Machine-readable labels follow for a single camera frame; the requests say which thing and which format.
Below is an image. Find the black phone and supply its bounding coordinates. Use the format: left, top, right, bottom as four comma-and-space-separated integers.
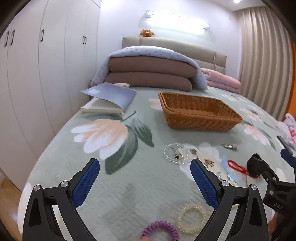
277, 136, 289, 150

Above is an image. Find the black hair scrunchie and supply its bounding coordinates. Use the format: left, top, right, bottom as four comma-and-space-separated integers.
246, 153, 263, 178

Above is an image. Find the white wardrobe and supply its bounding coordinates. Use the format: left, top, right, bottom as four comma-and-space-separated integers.
0, 0, 102, 176

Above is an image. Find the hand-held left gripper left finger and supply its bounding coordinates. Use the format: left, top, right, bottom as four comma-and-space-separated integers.
22, 158, 100, 241

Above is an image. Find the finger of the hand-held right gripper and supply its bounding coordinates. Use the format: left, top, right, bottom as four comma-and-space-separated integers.
255, 159, 289, 189
280, 148, 296, 168

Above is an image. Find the light blue hair clip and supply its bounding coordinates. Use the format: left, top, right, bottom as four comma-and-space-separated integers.
221, 156, 238, 183

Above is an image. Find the pink folded blanket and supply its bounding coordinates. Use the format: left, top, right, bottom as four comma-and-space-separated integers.
200, 68, 242, 94

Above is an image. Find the wall light bar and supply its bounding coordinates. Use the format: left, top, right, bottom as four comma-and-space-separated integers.
144, 10, 210, 35

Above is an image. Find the orange curtain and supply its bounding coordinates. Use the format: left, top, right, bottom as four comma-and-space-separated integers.
282, 39, 296, 121

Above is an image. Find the silver charm bracelet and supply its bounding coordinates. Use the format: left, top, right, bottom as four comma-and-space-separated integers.
172, 148, 197, 160

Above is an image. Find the brown pillow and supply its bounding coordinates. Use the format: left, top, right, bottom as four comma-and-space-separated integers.
105, 72, 193, 91
109, 57, 199, 74

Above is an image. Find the crystal bead bracelet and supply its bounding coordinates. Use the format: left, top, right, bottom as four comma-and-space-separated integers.
164, 143, 189, 165

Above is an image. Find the white plastic bag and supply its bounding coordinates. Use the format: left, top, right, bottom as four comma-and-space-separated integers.
276, 113, 296, 149

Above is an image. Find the green floral quilt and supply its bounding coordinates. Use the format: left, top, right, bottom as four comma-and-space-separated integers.
17, 86, 296, 241

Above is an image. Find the brown wicker basket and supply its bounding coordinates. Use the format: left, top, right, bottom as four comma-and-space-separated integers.
158, 92, 243, 131

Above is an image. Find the open book with blue cover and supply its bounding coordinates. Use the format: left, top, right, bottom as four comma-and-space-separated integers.
80, 82, 137, 115

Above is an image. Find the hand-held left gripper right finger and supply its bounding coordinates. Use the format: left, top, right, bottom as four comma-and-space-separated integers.
190, 158, 269, 241

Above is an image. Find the purple spiral hair tie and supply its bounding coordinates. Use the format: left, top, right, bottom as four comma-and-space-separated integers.
141, 221, 179, 241

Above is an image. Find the beige upholstered headboard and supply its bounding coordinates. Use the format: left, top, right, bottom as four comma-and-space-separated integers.
122, 36, 227, 75

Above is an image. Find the red cord bracelet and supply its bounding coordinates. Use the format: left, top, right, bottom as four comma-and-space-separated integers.
227, 159, 255, 186

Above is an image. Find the clear spiral hair tie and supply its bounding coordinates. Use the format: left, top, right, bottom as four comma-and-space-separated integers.
176, 204, 207, 234

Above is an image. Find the beige curtain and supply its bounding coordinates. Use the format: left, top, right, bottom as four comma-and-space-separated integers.
237, 8, 292, 116

